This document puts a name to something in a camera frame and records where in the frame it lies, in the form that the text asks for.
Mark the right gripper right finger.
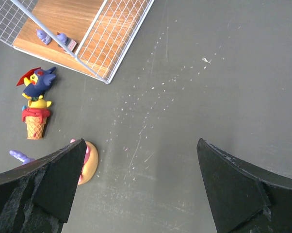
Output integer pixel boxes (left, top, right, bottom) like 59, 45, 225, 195
196, 138, 292, 233

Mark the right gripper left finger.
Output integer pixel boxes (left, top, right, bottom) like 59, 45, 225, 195
0, 139, 86, 233

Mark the purple bunny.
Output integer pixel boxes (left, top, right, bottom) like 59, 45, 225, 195
9, 150, 35, 165

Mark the yellow bear ice cream cone toy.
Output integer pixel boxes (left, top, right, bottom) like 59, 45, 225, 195
22, 95, 52, 140

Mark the pink bear donut toy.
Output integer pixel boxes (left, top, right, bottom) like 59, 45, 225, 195
78, 141, 99, 185

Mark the navy bird toy red hat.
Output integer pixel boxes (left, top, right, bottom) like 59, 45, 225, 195
16, 67, 56, 99

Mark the purple figurine on striped base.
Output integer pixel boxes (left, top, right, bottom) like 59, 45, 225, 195
56, 33, 78, 52

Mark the small purple figurine left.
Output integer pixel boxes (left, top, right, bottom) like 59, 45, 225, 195
36, 29, 52, 45

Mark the white wire wooden shelf rack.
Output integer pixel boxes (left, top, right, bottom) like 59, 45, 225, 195
0, 0, 153, 84

